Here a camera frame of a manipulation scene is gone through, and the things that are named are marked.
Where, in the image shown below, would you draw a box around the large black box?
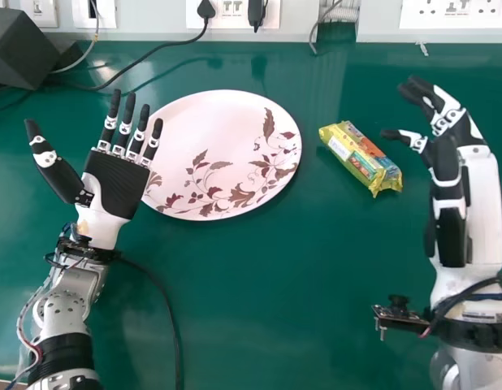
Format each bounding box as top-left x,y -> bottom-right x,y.
0,7 -> 60,91

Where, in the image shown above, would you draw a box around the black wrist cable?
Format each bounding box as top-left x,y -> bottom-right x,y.
421,275 -> 502,338

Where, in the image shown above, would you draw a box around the thin white cable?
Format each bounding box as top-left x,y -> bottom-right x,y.
51,14 -> 102,75

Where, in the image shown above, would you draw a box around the yellow-green biscuit packet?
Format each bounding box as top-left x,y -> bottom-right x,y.
318,119 -> 405,199

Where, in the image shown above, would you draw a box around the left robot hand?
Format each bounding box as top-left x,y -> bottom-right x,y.
24,88 -> 165,263

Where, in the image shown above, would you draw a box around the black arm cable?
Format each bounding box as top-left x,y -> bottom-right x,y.
110,253 -> 184,390

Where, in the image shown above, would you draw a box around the slotted cable duct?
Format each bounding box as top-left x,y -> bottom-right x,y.
318,0 -> 361,44

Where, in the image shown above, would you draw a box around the black power adapter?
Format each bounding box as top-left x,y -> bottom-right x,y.
248,0 -> 269,34

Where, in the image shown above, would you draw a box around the small wrist camera board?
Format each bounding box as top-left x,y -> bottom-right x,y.
371,295 -> 433,341

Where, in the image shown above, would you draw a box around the white switch panel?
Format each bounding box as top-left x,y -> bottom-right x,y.
25,0 -> 59,28

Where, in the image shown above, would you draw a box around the white socket panel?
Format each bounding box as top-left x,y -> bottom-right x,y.
71,0 -> 118,29

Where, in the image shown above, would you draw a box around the grey cable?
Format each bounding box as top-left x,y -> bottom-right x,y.
307,0 -> 341,57

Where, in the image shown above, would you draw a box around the black plug with cable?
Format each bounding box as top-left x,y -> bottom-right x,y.
39,0 -> 219,91

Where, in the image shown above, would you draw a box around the white plate brown leaf pattern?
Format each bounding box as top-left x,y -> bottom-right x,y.
140,89 -> 304,223

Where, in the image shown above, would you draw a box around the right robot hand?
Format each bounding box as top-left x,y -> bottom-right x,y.
379,75 -> 502,350

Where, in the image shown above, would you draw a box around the wide white socket strip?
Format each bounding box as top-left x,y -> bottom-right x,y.
185,0 -> 281,30

